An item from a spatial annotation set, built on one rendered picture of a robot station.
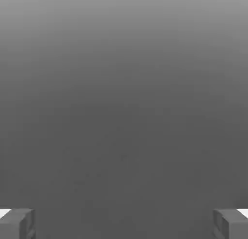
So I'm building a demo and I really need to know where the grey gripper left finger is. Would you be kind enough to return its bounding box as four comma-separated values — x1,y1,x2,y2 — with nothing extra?
0,208,36,239

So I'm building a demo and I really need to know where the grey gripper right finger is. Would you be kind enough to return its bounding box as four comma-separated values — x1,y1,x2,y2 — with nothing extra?
212,208,248,239

